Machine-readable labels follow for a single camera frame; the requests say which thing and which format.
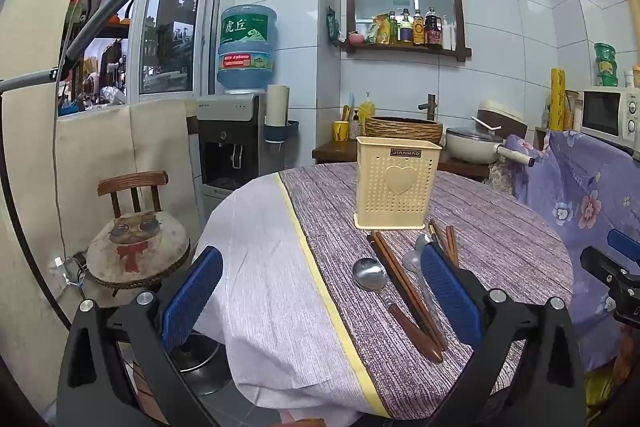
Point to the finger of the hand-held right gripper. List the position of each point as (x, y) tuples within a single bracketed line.
[(625, 246), (607, 272)]

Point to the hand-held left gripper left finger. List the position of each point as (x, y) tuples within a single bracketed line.
[(192, 302)]

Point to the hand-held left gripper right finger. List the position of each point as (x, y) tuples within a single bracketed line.
[(450, 292)]

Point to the cream plastic utensil holder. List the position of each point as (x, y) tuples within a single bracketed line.
[(395, 182)]

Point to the grey round table base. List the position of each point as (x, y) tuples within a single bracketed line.
[(200, 369)]

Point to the purple floral cloth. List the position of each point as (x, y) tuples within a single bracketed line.
[(570, 192)]

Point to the cat print seat cushion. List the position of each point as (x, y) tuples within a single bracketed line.
[(137, 247)]

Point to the beige floral fabric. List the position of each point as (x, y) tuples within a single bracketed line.
[(500, 177)]

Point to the purple and white tablecloth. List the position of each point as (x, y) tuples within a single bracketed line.
[(310, 257)]

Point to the wooden chair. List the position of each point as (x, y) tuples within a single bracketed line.
[(132, 187)]

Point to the white microwave oven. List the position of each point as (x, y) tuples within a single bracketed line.
[(607, 114)]

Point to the cream lidded pan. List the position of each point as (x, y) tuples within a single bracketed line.
[(472, 144)]

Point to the grey water dispenser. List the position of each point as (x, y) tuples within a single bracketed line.
[(227, 147)]

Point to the yellow foil roll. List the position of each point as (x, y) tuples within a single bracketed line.
[(557, 99)]

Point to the white paper cup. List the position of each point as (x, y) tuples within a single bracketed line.
[(629, 79)]

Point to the woven wash basin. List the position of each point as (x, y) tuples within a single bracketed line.
[(402, 129)]

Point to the brown rice cooker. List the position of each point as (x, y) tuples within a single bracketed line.
[(502, 117)]

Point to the green instant noodle cups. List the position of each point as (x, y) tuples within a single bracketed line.
[(605, 64)]

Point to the bronze faucet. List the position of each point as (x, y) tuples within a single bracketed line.
[(429, 107)]

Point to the small dotted bottle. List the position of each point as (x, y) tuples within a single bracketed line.
[(355, 127)]

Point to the yellow cup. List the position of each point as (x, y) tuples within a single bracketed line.
[(341, 131)]

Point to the yellow dish soap bottle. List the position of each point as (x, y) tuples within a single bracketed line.
[(366, 108)]

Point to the white paper cup dispenser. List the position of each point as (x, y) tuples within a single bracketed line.
[(277, 112)]

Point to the blue toothbrush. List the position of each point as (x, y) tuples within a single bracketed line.
[(350, 104)]

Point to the blue water bottle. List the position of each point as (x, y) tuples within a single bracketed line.
[(246, 52)]

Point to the white squeeze bottle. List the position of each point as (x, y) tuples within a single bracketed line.
[(449, 34)]

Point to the dark soy sauce bottle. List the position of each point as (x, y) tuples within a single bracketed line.
[(433, 29)]

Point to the yellow label sauce bottle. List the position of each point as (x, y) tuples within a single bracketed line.
[(418, 29)]

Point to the purple label oil bottle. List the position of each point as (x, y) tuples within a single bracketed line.
[(405, 29)]

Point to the green glass bottle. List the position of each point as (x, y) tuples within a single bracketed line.
[(393, 29)]

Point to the pink bowl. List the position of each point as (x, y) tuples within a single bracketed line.
[(356, 38)]

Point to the yellow seasoning packet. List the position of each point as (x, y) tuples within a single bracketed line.
[(381, 29)]

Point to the aluminium framed window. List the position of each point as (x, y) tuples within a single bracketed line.
[(172, 27)]

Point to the green hanging packet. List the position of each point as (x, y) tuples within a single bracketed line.
[(332, 26)]

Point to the grey metal pole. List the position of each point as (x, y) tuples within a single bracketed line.
[(110, 4)]

